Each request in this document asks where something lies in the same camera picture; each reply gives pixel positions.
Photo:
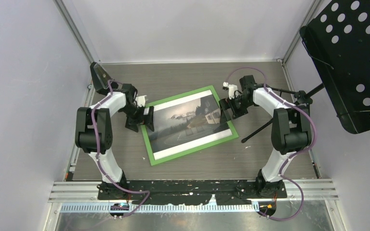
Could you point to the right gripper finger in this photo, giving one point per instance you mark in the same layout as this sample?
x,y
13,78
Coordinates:
x,y
225,105
240,110

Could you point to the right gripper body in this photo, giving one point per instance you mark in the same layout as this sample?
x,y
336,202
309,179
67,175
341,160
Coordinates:
x,y
237,103

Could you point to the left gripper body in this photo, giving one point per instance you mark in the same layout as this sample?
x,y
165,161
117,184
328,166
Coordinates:
x,y
134,113

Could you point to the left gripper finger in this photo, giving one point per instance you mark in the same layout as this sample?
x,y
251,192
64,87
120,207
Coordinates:
x,y
131,125
149,118

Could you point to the wooden picture frame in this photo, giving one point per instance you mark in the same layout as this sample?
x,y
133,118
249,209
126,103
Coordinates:
x,y
146,143

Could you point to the photo with white borders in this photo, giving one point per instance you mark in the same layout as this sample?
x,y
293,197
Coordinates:
x,y
188,124

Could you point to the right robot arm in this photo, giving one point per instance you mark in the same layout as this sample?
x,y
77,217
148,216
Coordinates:
x,y
291,129

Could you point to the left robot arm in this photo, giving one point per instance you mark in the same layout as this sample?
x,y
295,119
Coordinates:
x,y
94,135

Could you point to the black wedge object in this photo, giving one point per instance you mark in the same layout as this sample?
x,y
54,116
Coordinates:
x,y
101,79

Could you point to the black music stand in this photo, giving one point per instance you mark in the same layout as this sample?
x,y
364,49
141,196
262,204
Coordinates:
x,y
338,42

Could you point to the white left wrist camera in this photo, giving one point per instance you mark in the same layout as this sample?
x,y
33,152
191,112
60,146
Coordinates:
x,y
141,103

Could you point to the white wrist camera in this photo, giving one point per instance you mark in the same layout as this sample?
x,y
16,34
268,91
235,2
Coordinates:
x,y
232,91
141,103

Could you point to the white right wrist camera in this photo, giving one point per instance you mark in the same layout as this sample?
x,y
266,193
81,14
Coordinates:
x,y
232,91

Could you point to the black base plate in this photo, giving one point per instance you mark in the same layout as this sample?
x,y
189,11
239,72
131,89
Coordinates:
x,y
189,192

